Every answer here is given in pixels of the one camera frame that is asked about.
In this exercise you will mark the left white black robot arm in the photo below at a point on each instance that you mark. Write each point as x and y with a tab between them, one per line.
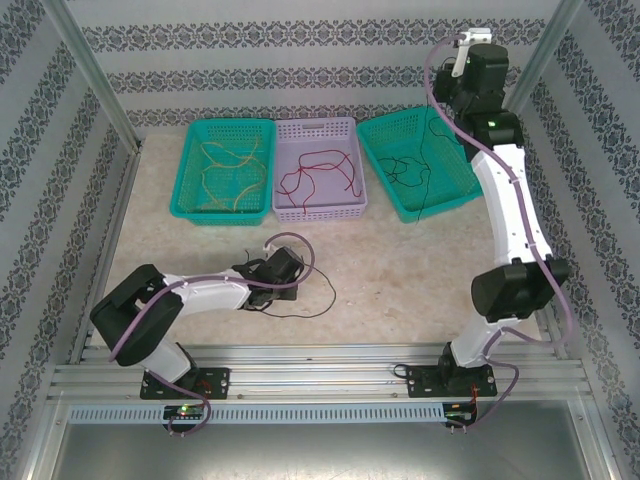
135	310

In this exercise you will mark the aluminium mounting rail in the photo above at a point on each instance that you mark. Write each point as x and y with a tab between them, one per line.
320	370

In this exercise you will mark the teal plastic basket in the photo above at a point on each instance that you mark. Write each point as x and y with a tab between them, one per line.
450	170
225	220

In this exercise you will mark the left small circuit board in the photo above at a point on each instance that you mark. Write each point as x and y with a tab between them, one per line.
185	411

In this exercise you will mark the right small circuit board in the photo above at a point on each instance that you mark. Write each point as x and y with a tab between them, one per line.
460	412

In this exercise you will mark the small circuit board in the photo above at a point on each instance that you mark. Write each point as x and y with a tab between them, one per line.
185	411
460	412

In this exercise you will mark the lilac plastic basket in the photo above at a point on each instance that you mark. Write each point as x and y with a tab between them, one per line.
320	212

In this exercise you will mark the grey metal shelf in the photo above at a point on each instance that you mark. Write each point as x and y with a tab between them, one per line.
320	455

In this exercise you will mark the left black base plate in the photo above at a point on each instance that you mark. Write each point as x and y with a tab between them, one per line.
220	382

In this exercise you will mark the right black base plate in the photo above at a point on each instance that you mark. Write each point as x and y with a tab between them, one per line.
422	382

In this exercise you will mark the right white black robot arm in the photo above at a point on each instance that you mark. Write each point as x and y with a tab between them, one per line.
505	210

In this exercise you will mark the aluminium frame post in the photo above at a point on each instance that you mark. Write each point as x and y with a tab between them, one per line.
95	75
550	40

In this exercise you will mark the aluminium side rail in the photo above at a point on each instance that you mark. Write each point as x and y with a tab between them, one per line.
552	337
114	225

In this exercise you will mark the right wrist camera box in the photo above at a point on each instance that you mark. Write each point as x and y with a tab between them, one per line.
472	36

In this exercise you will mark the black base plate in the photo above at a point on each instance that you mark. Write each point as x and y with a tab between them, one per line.
422	382
220	382

